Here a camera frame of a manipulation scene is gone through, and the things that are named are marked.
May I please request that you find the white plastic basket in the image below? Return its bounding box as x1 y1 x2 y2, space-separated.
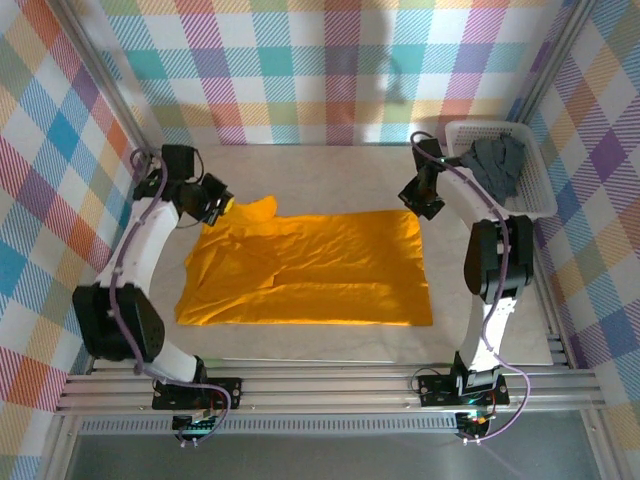
444 119 559 221

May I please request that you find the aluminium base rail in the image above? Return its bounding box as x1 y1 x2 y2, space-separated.
53 355 607 416

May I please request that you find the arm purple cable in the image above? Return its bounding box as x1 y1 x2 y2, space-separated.
107 147 232 446
410 130 532 445

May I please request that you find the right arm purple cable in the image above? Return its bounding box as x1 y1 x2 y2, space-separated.
410 130 532 445

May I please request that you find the grey slotted cable duct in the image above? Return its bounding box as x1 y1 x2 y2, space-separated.
78 417 462 437

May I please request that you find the grey t-shirt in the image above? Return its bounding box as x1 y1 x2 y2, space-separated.
458 134 526 206

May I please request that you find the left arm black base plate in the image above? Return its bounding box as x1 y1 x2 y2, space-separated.
151 375 244 412

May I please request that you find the aluminium frame post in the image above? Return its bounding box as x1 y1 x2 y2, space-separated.
504 0 604 126
47 0 162 169

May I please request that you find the grey metal panel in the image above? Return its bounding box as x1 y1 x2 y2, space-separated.
62 432 604 480

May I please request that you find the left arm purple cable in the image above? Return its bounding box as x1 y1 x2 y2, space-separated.
107 147 232 446

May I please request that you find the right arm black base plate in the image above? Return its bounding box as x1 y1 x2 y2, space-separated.
416 373 511 407

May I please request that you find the yellow t-shirt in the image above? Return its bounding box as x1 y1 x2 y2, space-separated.
173 195 434 329

